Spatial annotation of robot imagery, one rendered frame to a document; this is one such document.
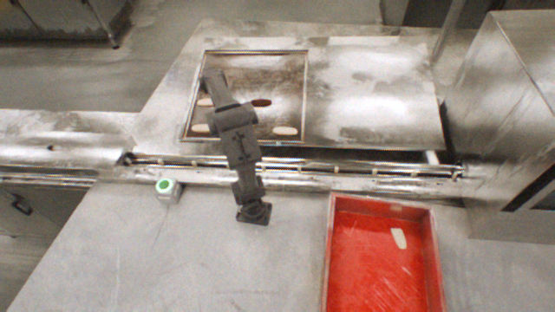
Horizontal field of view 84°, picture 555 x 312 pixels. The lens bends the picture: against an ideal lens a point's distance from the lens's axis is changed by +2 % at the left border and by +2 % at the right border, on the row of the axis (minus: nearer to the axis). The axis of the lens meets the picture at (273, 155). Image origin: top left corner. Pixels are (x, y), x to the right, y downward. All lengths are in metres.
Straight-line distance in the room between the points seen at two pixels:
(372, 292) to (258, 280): 0.35
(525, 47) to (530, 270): 0.65
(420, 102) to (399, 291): 0.74
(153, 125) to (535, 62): 1.37
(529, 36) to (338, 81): 0.64
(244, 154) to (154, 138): 0.85
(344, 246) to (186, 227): 0.55
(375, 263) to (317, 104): 0.65
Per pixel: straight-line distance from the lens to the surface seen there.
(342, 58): 1.49
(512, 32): 1.13
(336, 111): 1.29
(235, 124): 0.66
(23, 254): 2.58
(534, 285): 1.24
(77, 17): 3.85
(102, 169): 1.31
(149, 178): 1.27
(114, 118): 1.66
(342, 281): 1.03
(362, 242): 1.09
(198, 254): 1.10
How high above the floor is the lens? 1.81
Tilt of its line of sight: 52 degrees down
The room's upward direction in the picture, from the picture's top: 6 degrees counter-clockwise
